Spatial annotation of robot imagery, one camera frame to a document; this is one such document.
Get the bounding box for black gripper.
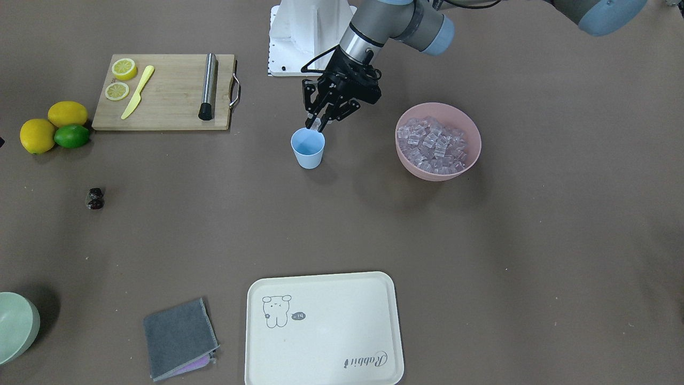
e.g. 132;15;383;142
301;46;383;133

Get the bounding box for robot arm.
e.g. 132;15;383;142
301;1;647;132

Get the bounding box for light blue cup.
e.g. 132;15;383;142
290;127;326;169

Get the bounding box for pile of ice cubes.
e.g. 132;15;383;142
395;116;468;175

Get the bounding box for dark cherries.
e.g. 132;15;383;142
85;187;104;210

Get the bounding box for pink bowl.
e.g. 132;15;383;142
395;102;482;182

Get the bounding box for steel rod black tip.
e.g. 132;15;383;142
198;53;219;120

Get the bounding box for wooden cutting board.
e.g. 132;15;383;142
92;53;240;131

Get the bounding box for yellow plastic knife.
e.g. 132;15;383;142
120;64;156;120

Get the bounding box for lemon half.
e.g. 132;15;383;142
111;58;137;81

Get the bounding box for cream serving tray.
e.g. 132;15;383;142
244;271;404;384

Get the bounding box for lemon slice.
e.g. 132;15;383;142
104;81;130;102

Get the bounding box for green lime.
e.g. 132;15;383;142
53;124;90;148

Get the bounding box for yellow lemon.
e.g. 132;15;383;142
48;101;89;128
20;119;57;155

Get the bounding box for grey folded cloth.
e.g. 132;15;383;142
143;297;220;382

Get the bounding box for mint green bowl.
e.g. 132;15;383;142
1;292;41;365

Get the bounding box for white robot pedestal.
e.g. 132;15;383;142
267;1;357;76

